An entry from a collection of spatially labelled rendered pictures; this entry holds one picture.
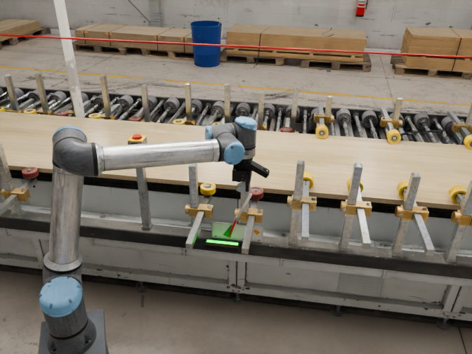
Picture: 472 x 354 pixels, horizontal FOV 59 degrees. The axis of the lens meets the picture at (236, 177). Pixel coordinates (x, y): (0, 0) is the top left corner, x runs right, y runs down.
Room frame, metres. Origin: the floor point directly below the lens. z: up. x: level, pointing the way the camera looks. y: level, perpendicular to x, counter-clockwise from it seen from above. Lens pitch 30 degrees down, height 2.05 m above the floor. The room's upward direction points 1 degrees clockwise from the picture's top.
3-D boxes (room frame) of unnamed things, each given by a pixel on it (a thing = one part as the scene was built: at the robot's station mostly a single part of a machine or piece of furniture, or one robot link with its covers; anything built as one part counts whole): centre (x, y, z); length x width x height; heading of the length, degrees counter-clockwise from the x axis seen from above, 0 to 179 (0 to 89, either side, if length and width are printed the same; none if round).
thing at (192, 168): (1.74, 0.20, 0.87); 0.03 x 0.03 x 0.48; 82
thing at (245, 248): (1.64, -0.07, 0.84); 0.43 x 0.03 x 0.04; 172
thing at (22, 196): (1.88, 1.17, 0.83); 0.13 x 0.06 x 0.05; 82
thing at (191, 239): (1.67, 0.17, 0.84); 0.43 x 0.03 x 0.04; 172
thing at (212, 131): (1.57, 0.06, 1.33); 0.12 x 0.12 x 0.09; 22
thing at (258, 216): (1.70, -0.07, 0.85); 0.13 x 0.06 x 0.05; 82
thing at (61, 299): (1.16, 0.66, 0.79); 0.17 x 0.15 x 0.18; 22
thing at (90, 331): (1.16, 0.66, 0.65); 0.19 x 0.19 x 0.10
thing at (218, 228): (1.69, -0.01, 0.75); 0.26 x 0.01 x 0.10; 82
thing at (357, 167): (1.63, -0.54, 0.94); 0.03 x 0.03 x 0.48; 82
